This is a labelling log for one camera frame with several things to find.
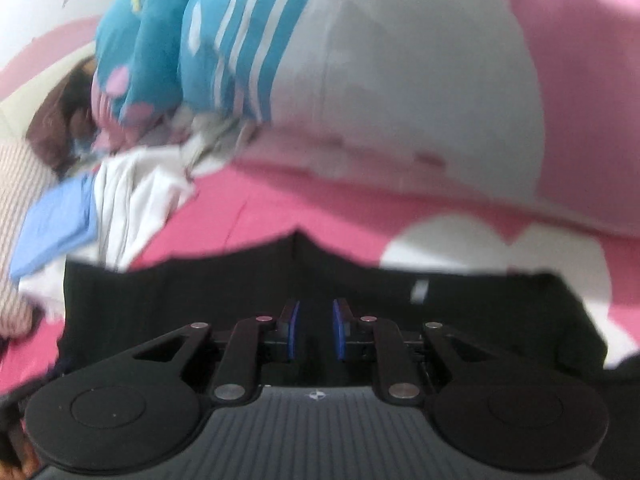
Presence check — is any light blue cloth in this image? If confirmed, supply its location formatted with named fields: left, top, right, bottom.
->
left=9, top=175, right=98, bottom=281

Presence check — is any beige checked cloth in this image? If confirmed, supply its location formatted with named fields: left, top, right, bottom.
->
left=0, top=137, right=58, bottom=336

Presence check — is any pink striped cloth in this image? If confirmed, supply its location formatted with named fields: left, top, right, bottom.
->
left=90, top=82, right=166, bottom=153

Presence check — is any black printed t-shirt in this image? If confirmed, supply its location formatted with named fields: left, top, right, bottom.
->
left=55, top=230, right=640, bottom=391

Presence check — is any pink floral bed blanket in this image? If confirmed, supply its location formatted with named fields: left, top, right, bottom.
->
left=0, top=165, right=640, bottom=396

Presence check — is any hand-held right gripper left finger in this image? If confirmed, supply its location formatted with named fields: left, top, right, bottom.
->
left=132, top=297, right=301, bottom=406

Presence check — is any pink and cream headboard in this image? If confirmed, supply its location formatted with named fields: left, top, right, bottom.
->
left=0, top=15, right=106, bottom=131

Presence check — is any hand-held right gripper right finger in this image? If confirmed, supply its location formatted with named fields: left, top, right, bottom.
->
left=332, top=297, right=501, bottom=403

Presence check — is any white crumpled cloth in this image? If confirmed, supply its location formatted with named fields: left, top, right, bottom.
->
left=20, top=152, right=198, bottom=306

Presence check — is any grey white cloth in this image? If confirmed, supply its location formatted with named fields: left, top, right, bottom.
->
left=175, top=107, right=261, bottom=171

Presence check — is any pink and blue quilt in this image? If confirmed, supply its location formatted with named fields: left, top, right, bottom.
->
left=92, top=0, right=640, bottom=238

